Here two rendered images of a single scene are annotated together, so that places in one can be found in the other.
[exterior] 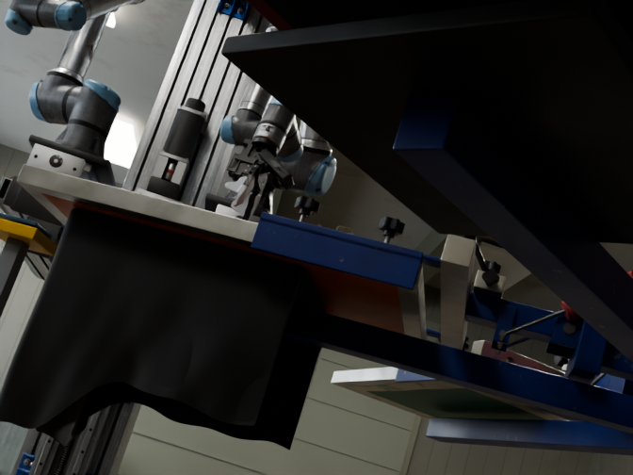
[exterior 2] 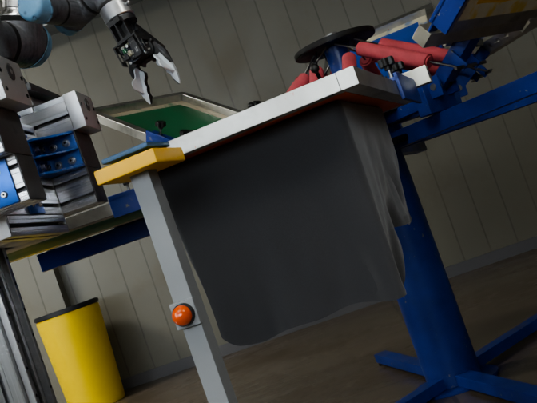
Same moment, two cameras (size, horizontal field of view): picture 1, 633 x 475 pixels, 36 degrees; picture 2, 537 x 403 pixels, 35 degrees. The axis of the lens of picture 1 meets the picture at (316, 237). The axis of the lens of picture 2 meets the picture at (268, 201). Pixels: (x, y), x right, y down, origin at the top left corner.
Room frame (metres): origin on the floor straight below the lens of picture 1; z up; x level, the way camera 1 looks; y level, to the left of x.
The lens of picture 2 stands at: (1.86, 2.21, 0.74)
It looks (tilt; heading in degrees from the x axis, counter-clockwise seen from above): 2 degrees up; 276
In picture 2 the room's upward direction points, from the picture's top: 20 degrees counter-clockwise
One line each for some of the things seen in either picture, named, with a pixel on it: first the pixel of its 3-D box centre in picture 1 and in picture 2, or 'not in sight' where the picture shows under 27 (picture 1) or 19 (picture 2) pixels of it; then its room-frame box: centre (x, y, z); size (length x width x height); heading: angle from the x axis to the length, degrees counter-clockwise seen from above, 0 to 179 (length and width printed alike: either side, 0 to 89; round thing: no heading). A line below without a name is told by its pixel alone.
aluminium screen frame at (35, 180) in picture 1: (241, 268); (280, 129); (1.99, 0.13, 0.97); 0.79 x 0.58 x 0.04; 78
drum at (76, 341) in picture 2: not in sight; (82, 357); (4.07, -3.52, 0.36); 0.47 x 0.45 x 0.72; 2
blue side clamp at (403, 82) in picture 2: (336, 253); (400, 91); (1.67, -0.04, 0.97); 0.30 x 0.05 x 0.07; 78
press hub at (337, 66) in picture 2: not in sight; (392, 207); (1.76, -0.90, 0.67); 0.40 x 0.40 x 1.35
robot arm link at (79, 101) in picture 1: (94, 107); not in sight; (2.59, 0.71, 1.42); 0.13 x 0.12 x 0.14; 66
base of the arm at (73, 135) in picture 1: (81, 144); not in sight; (2.59, 0.70, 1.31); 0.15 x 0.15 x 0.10
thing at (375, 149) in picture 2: (153, 344); (386, 191); (1.80, 0.23, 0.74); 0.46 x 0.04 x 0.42; 78
